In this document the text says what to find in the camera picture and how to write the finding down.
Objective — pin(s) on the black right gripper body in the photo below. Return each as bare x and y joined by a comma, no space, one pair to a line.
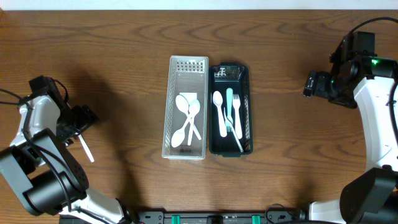
321,86

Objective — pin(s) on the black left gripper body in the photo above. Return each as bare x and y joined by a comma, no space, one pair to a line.
76,125

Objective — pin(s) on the white plastic spoon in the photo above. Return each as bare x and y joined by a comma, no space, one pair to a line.
86,148
179,135
194,108
183,106

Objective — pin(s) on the pink-white plastic fork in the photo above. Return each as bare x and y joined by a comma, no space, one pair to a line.
236,106

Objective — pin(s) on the light green plastic fork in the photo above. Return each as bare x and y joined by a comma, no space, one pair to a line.
229,99

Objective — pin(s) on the black plastic basket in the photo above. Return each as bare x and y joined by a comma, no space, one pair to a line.
235,76

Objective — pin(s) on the white plastic fork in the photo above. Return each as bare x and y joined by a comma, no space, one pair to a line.
228,122

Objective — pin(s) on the pink plastic spoon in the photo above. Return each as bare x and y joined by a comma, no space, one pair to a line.
218,101

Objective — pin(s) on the clear plastic basket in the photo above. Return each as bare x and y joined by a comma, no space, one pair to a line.
186,74

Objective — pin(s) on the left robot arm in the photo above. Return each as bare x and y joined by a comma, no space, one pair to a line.
40,170

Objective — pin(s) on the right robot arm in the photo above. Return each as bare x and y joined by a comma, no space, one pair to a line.
369,84

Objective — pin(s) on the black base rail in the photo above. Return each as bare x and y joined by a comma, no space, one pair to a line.
275,213

